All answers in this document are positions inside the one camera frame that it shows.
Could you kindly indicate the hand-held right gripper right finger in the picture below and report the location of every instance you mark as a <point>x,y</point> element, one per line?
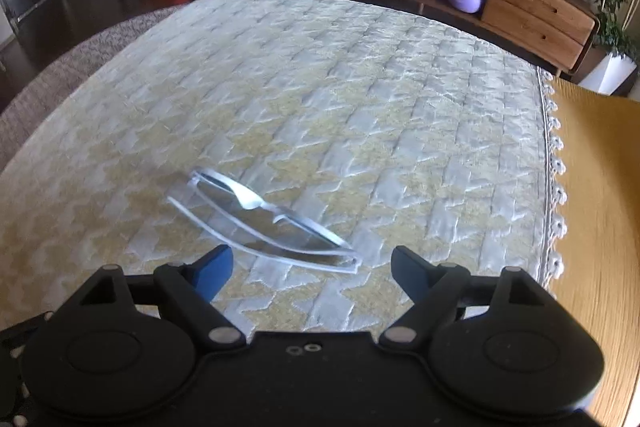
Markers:
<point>415,272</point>

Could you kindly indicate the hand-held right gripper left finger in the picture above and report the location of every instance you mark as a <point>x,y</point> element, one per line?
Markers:
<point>212,272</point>

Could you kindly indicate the white sunglasses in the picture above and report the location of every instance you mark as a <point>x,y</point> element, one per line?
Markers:
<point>250,202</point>

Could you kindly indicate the cream quilted table mat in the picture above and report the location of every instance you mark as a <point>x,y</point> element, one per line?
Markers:
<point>350,107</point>

